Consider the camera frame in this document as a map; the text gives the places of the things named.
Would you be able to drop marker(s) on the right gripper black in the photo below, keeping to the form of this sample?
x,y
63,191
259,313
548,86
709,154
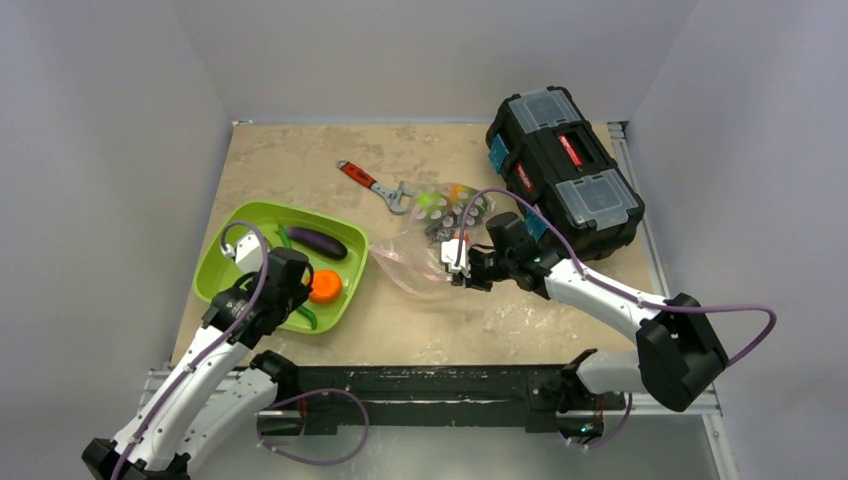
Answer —
x,y
473,268

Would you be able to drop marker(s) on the clear zip top bag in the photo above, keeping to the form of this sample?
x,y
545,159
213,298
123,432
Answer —
x,y
412,262

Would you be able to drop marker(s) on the orange fake tangerine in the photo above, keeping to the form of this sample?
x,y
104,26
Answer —
x,y
326,287

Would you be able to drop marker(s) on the purple fake eggplant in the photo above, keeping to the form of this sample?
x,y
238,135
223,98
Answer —
x,y
320,242

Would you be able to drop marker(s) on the green fake chili pepper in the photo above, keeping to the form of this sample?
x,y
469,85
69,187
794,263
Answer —
x,y
308,316

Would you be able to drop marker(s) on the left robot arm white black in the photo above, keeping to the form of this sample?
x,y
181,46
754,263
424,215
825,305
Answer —
x,y
174,431

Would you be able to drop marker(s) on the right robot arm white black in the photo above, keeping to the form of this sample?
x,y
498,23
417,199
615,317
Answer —
x,y
676,354

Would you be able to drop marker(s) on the dark fake grape bunch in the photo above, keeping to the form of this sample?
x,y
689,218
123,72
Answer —
x,y
441,230

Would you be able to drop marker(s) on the black plastic toolbox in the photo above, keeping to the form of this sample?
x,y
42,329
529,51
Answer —
x,y
547,152

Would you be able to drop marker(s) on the green plastic tray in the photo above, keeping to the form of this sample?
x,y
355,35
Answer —
x,y
215,273

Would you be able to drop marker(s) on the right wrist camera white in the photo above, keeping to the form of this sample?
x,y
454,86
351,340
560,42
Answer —
x,y
454,257

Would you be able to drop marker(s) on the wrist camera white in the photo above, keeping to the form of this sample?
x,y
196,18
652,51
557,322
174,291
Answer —
x,y
454,257
250,252

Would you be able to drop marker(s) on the red handled adjustable wrench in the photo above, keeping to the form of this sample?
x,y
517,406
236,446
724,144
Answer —
x,y
396,199

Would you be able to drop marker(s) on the black mounting base rail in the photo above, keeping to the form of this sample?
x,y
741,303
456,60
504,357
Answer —
x,y
317,400

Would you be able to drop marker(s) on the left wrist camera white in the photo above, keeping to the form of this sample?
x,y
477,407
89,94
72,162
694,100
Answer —
x,y
250,252

